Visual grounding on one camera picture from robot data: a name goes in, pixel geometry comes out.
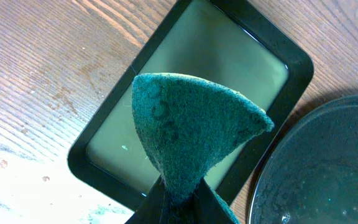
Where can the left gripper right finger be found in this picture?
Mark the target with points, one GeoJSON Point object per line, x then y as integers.
{"type": "Point", "coordinates": [207, 209]}

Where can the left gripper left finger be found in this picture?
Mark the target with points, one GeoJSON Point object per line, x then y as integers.
{"type": "Point", "coordinates": [154, 209]}

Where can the green yellow sponge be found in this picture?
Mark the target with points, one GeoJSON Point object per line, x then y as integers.
{"type": "Point", "coordinates": [186, 126]}

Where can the black round tray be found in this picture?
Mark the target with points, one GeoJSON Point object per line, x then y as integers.
{"type": "Point", "coordinates": [312, 174]}

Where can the black rectangular tray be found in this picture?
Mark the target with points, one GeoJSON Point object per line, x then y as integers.
{"type": "Point", "coordinates": [227, 42]}

